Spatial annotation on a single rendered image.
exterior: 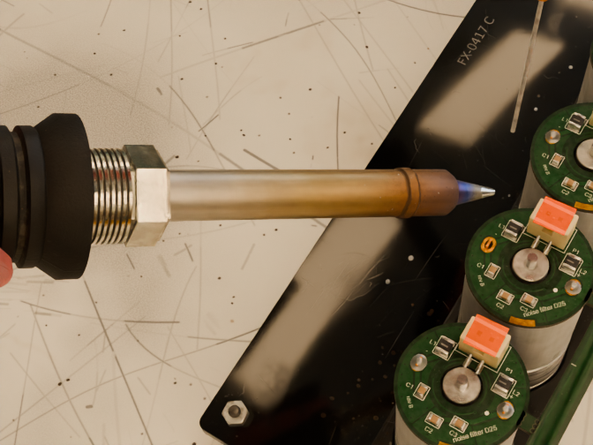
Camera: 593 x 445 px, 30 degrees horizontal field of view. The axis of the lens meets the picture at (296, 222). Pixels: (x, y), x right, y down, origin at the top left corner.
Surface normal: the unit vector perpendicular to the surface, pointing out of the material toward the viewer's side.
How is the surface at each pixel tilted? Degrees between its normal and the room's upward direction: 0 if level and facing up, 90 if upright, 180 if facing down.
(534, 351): 90
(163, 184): 39
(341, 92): 0
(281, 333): 0
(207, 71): 0
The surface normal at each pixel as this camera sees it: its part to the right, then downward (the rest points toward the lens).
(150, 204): 0.40, 0.01
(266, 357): -0.08, -0.43
